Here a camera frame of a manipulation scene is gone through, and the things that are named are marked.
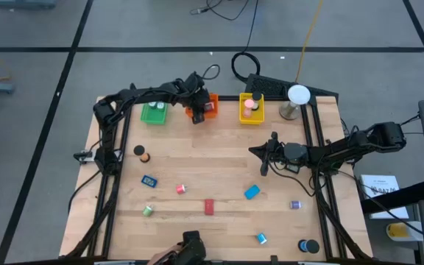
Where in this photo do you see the white dome table lamp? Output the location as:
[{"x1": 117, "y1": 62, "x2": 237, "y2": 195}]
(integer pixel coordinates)
[{"x1": 278, "y1": 84, "x2": 312, "y2": 121}]

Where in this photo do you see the green plastic basket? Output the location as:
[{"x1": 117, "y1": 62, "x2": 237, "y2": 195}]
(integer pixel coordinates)
[{"x1": 140, "y1": 101, "x2": 169, "y2": 126}]

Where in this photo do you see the teal plastic box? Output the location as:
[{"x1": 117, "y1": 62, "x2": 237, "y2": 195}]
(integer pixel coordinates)
[{"x1": 243, "y1": 184, "x2": 261, "y2": 201}]

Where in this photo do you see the black perforated metal case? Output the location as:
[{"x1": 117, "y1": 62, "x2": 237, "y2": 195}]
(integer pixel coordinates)
[{"x1": 244, "y1": 72, "x2": 340, "y2": 101}]

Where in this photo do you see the yellow white tape dispenser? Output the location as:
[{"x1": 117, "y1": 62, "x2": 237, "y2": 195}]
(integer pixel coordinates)
[{"x1": 386, "y1": 221, "x2": 424, "y2": 243}]

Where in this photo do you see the black looped floor cable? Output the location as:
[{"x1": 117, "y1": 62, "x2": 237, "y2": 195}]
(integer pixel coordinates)
[{"x1": 230, "y1": 0, "x2": 263, "y2": 83}]

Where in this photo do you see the grey blue metal base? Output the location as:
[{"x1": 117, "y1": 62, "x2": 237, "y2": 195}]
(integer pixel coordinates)
[{"x1": 0, "y1": 0, "x2": 57, "y2": 10}]

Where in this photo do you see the black flat bar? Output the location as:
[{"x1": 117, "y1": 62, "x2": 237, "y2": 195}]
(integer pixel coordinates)
[{"x1": 361, "y1": 179, "x2": 424, "y2": 215}]

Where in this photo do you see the pink hourglass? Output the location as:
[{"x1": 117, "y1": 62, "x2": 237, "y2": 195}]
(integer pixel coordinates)
[{"x1": 243, "y1": 98, "x2": 255, "y2": 119}]

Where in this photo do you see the orange plastic basket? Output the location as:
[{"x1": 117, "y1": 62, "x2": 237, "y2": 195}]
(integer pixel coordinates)
[{"x1": 185, "y1": 93, "x2": 220, "y2": 120}]

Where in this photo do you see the black hourglass orange sand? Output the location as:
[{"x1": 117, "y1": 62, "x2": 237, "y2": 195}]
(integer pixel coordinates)
[{"x1": 132, "y1": 144, "x2": 152, "y2": 164}]

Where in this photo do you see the black hourglass blue sand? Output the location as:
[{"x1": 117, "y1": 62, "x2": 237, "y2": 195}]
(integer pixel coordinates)
[{"x1": 297, "y1": 238, "x2": 321, "y2": 255}]

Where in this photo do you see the white paper label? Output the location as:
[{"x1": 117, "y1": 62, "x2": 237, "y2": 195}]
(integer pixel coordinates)
[{"x1": 359, "y1": 174, "x2": 411, "y2": 221}]

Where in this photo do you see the yellow plastic basket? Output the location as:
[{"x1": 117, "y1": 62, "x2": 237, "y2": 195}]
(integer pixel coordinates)
[{"x1": 238, "y1": 92, "x2": 266, "y2": 126}]

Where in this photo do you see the black cable with plug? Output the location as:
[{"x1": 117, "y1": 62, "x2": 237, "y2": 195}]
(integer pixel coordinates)
[{"x1": 189, "y1": 0, "x2": 252, "y2": 22}]

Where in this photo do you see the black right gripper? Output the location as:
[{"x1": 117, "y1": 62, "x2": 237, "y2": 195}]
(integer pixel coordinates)
[{"x1": 249, "y1": 131, "x2": 287, "y2": 177}]

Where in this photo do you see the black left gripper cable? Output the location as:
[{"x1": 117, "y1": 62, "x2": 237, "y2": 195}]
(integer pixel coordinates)
[{"x1": 201, "y1": 64, "x2": 221, "y2": 81}]

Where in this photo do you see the black aluminium table frame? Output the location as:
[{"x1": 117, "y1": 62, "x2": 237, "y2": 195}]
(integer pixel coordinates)
[{"x1": 63, "y1": 82, "x2": 374, "y2": 265}]

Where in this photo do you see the black hourglass pale sand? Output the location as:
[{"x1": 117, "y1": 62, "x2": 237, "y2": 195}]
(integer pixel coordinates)
[{"x1": 251, "y1": 91, "x2": 264, "y2": 111}]

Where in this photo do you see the grey connector box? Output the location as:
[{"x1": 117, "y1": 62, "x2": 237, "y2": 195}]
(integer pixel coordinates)
[{"x1": 73, "y1": 149, "x2": 99, "y2": 165}]

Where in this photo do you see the yellow hanging cable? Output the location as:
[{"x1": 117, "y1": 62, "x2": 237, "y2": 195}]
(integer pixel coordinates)
[{"x1": 294, "y1": 0, "x2": 325, "y2": 84}]

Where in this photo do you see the blue digital timer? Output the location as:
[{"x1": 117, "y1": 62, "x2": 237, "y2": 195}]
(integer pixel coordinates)
[{"x1": 141, "y1": 174, "x2": 159, "y2": 189}]

